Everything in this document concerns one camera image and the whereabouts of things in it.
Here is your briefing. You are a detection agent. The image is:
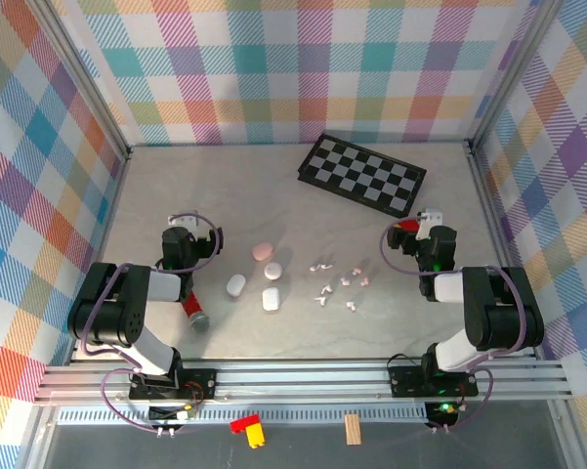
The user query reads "red can with silver cap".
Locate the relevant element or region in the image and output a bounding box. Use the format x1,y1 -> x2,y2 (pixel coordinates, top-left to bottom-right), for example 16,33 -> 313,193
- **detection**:
181,291 -> 210,332

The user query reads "black and grey chessboard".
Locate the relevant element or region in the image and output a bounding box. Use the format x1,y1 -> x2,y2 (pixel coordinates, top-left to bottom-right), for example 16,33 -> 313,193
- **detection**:
297,134 -> 428,220

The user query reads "black connector box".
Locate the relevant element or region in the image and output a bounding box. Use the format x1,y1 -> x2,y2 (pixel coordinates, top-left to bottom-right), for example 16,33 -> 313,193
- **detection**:
147,403 -> 200,425
423,400 -> 459,427

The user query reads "yellow toy brick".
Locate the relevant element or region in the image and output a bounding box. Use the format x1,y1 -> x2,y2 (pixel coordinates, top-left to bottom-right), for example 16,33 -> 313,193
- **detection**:
246,422 -> 267,449

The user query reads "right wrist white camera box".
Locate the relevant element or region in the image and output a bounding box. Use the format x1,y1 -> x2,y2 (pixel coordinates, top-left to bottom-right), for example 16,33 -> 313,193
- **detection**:
416,208 -> 444,241

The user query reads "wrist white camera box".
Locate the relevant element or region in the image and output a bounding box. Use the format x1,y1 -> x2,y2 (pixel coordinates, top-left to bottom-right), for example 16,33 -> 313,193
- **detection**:
416,208 -> 444,241
168,209 -> 201,229

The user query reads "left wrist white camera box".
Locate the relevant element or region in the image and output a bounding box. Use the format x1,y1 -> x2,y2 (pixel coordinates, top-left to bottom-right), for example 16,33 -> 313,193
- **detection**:
168,209 -> 201,229

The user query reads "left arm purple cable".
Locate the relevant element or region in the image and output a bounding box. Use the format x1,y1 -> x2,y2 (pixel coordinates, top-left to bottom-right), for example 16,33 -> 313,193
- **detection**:
80,210 -> 226,437

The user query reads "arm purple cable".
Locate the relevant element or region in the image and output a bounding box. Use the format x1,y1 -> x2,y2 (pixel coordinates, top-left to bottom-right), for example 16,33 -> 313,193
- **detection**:
80,210 -> 226,437
379,220 -> 524,435

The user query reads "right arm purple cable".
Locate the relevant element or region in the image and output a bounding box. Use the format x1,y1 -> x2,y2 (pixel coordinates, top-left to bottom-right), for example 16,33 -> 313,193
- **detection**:
379,220 -> 524,435

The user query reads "aluminium side rail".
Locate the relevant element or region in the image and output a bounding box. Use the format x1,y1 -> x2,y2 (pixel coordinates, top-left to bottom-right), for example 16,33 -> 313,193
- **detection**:
466,141 -> 543,362
65,146 -> 134,366

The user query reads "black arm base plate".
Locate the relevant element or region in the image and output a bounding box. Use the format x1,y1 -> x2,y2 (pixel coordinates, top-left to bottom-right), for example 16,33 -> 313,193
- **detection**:
128,368 -> 219,401
388,363 -> 481,399

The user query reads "aluminium mounting rail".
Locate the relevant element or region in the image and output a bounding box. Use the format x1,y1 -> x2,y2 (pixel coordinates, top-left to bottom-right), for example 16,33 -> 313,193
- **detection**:
33,359 -> 575,406

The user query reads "aluminium frame post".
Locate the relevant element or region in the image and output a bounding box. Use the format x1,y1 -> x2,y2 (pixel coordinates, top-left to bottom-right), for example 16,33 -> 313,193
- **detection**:
466,0 -> 566,155
26,0 -> 133,162

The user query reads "slotted grey cable duct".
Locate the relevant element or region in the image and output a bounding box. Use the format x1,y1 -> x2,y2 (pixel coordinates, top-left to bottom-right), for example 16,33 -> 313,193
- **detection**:
57,407 -> 434,427

